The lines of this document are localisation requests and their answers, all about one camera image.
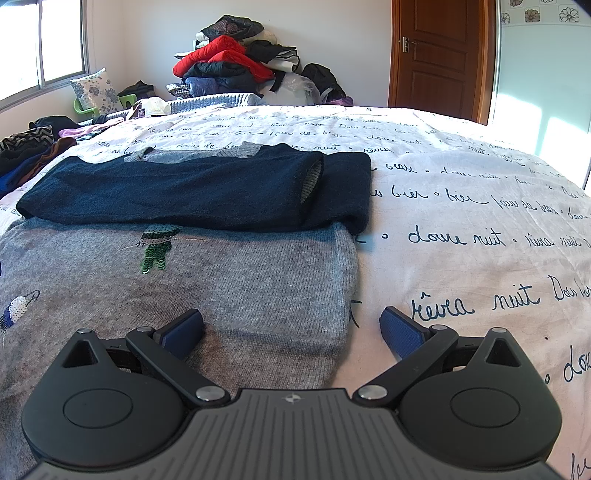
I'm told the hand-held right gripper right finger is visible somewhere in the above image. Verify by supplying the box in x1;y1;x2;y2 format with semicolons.
352;306;536;408

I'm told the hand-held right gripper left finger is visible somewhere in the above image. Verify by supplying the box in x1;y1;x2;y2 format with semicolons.
46;308;232;408

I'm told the grey sweater with navy sleeves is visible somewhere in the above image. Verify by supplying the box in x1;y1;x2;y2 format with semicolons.
0;142;372;480

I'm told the pile of striped dark clothes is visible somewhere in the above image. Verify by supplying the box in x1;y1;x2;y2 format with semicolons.
0;115;125;197

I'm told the tall clothes heap with red jacket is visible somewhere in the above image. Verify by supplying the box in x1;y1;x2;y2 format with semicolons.
166;15;354;107

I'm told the white script-printed bedspread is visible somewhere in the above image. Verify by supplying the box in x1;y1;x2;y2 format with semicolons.
0;105;591;480

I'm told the white crumpled cloth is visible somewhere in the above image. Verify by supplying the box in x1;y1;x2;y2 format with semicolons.
131;98;171;118

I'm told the light blue quilted blanket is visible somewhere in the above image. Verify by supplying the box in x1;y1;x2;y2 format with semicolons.
170;91;266;114

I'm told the green plastic chair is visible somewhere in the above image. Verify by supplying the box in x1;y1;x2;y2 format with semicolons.
71;92;139;116

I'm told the dark bag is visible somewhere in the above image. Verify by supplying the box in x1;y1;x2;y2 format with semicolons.
117;80;155;100

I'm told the floral pillow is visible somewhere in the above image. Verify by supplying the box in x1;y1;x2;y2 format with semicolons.
70;68;122;116

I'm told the brown wooden door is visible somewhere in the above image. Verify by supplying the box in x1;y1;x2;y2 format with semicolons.
388;0;497;126

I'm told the frosted sliding door floral trim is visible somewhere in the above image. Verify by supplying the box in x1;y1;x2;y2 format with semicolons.
487;0;591;185

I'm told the window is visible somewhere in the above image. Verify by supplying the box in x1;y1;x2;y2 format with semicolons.
0;0;90;112

